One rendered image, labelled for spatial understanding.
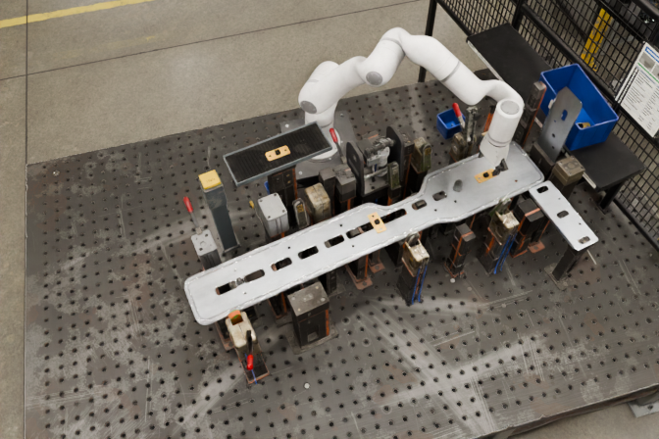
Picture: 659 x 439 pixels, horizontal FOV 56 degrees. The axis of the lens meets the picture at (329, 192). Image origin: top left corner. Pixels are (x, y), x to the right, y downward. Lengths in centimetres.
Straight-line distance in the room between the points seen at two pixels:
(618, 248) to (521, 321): 54
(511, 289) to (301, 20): 263
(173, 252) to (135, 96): 176
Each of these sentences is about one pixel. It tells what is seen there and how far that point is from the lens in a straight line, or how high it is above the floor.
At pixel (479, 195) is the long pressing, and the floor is 100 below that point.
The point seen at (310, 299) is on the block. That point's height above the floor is 103.
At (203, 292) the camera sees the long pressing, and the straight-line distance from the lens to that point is 217.
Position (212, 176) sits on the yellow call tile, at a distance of 221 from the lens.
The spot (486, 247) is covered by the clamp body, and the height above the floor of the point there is 82.
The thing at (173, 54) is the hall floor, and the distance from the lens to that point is 438.
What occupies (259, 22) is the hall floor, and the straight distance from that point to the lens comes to 450.
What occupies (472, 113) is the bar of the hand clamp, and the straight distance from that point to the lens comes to 233.
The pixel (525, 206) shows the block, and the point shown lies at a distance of 241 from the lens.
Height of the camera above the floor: 293
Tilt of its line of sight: 56 degrees down
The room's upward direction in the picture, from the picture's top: 1 degrees counter-clockwise
